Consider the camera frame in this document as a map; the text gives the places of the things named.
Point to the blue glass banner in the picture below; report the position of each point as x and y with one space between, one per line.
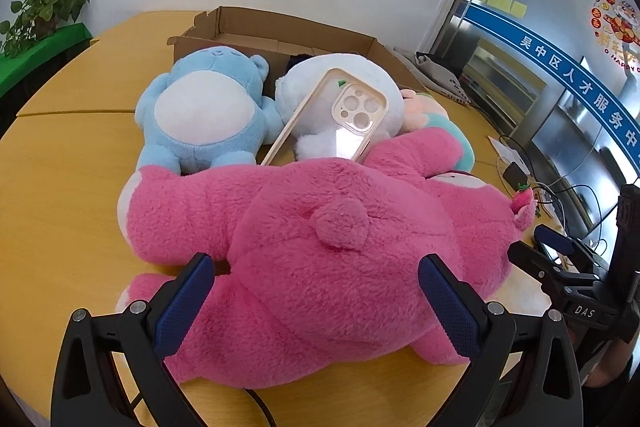
550 57

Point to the white plush toy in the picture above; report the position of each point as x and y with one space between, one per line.
305 77

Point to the person's right hand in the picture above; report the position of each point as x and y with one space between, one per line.
607 352

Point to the cardboard box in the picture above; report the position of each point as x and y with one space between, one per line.
280 32

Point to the festive window decal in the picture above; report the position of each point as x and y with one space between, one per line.
617 27

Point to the green cloth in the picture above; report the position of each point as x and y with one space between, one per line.
35 52

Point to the blue plush toy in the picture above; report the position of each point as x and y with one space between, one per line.
200 107

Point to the clear beige phone case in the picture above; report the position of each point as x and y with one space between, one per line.
360 112

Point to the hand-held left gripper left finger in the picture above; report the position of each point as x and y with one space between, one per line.
185 302

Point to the large potted green plant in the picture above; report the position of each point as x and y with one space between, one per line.
50 2

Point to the grey fabric bag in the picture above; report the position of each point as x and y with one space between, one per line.
445 77

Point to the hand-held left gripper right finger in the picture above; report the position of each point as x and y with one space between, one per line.
450 307

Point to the pink plush bear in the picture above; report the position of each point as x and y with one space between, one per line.
300 232

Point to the white paper sheet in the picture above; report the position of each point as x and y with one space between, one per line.
510 149

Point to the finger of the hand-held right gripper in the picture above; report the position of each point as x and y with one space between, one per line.
552 237
530 262

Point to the pink and teal plush doll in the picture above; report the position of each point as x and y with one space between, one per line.
425 107

